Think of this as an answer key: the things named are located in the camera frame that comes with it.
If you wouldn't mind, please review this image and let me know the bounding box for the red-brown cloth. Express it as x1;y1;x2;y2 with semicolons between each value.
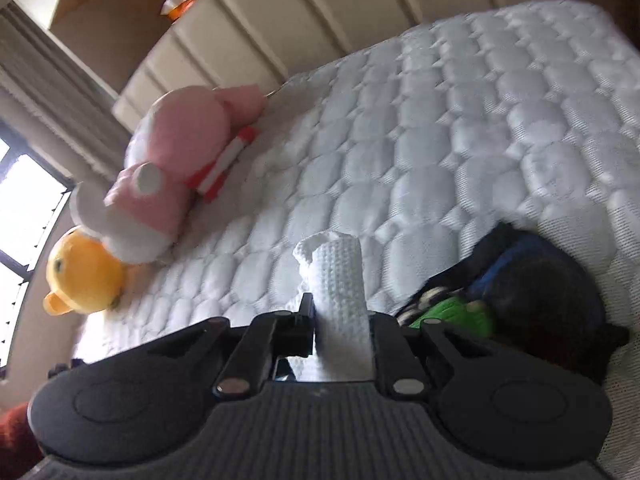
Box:
0;400;46;480

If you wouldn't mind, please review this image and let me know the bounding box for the red and white striped plush stick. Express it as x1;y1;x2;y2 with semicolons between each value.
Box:
182;127;258;203

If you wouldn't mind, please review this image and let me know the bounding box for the beige curtain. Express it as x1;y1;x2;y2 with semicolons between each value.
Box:
0;0;133;186

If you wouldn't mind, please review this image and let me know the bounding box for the beige padded headboard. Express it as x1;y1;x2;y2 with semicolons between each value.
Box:
112;0;561;133

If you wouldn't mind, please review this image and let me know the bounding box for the yellow plush toy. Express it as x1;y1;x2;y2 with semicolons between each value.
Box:
42;226;126;317

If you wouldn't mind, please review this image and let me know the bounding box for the pink and white plush toy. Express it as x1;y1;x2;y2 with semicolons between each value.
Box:
69;85;268;266

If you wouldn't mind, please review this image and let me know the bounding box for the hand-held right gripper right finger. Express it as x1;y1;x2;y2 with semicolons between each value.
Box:
367;310;495;402

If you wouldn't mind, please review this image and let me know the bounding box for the crochet doll green sweater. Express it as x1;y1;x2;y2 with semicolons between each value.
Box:
395;285;498;338

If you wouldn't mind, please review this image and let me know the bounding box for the white waffle towel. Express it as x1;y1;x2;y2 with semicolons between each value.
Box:
287;231;377;381

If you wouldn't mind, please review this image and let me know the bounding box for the window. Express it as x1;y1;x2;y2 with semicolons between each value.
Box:
0;120;76;381

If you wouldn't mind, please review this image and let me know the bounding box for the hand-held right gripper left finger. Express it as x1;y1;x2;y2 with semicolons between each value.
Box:
147;292;317;402

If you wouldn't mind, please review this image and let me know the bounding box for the white quilted mattress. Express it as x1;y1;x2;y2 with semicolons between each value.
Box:
70;0;640;480

